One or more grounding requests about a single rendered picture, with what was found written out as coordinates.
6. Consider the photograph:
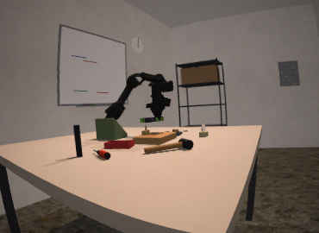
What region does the black flat bar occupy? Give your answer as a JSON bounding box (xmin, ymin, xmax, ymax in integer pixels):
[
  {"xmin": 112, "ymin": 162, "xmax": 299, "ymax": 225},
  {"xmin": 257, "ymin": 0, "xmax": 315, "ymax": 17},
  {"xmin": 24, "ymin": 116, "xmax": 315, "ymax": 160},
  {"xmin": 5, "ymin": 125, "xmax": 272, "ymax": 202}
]
[{"xmin": 73, "ymin": 125, "xmax": 83, "ymax": 157}]

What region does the red-handled screwdriver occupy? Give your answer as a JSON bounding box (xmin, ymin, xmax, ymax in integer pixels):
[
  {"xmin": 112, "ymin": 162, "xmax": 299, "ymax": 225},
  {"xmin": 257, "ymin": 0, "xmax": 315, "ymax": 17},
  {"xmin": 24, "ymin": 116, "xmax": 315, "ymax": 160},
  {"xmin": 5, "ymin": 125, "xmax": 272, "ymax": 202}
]
[{"xmin": 94, "ymin": 149, "xmax": 110, "ymax": 160}]

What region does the black spring clamp with green grips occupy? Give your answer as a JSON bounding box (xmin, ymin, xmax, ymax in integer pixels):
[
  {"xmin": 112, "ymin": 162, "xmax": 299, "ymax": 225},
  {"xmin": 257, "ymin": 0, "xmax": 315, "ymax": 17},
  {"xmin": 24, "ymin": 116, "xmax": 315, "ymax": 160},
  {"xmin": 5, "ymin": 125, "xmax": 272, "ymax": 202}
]
[{"xmin": 140, "ymin": 117, "xmax": 164, "ymax": 123}]

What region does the light brown wooden board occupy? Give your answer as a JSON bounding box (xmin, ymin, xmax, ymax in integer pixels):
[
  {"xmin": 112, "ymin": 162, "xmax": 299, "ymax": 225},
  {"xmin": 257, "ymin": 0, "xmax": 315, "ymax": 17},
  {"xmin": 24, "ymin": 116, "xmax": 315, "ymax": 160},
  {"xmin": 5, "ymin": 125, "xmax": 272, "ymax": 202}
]
[{"xmin": 133, "ymin": 132, "xmax": 177, "ymax": 145}]

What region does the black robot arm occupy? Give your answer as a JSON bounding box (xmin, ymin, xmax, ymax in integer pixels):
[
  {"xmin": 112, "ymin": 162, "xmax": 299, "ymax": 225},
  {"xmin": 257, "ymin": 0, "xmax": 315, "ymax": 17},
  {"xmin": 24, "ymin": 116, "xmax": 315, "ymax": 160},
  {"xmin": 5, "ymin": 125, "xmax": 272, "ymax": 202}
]
[{"xmin": 105, "ymin": 72, "xmax": 173, "ymax": 120}]

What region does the black mallet with wooden handle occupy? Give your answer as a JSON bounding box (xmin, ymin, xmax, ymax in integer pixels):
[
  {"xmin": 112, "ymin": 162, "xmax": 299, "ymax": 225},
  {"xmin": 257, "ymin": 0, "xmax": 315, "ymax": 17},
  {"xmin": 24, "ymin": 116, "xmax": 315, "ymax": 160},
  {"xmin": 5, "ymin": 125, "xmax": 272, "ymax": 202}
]
[{"xmin": 144, "ymin": 138, "xmax": 194, "ymax": 154}]

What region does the red tray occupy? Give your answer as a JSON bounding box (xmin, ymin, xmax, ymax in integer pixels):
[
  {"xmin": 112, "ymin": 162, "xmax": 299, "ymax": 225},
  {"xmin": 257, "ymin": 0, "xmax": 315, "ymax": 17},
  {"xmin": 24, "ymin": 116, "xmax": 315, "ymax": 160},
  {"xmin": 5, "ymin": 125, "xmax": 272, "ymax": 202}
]
[{"xmin": 104, "ymin": 140, "xmax": 134, "ymax": 148}]

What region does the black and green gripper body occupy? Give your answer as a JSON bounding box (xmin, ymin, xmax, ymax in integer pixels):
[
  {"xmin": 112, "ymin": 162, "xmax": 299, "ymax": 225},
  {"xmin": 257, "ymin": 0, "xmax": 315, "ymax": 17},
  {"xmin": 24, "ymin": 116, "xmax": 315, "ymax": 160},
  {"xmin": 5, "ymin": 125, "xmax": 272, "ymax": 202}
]
[{"xmin": 146, "ymin": 92, "xmax": 170, "ymax": 109}]

